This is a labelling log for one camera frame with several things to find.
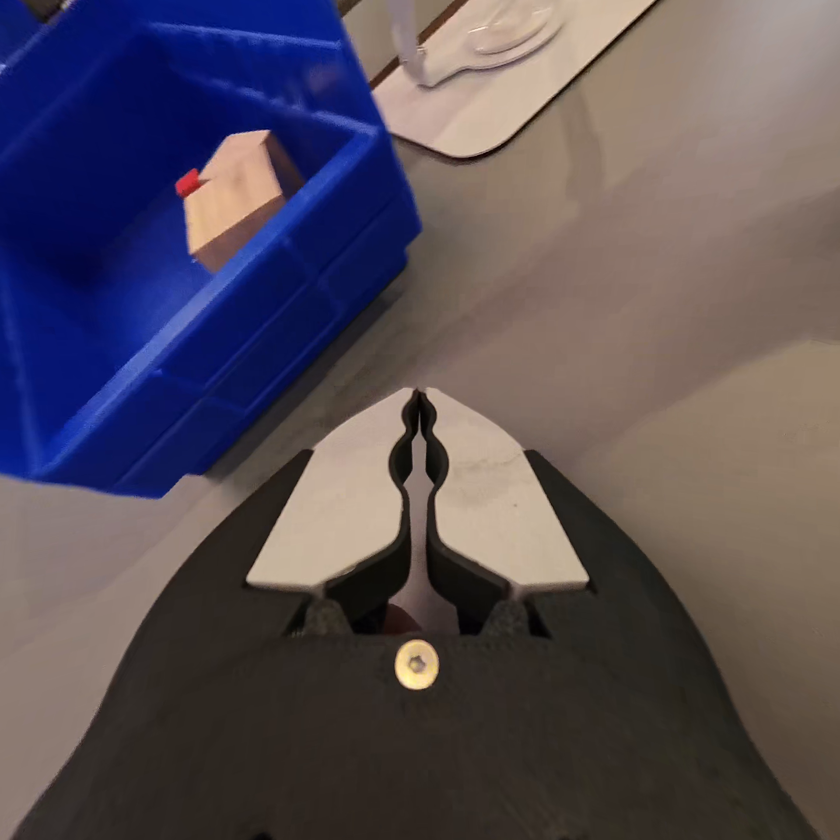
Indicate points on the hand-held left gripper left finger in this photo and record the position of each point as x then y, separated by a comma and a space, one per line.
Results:
334, 512

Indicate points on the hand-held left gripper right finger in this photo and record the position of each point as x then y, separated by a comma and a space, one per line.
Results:
505, 518

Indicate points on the large blue box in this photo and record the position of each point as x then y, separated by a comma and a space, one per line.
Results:
98, 328

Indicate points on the large wooden cube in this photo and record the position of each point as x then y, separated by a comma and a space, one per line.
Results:
229, 210

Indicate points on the small red block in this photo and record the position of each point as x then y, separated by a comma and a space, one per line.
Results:
187, 183

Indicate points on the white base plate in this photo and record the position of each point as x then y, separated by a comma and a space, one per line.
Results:
499, 98

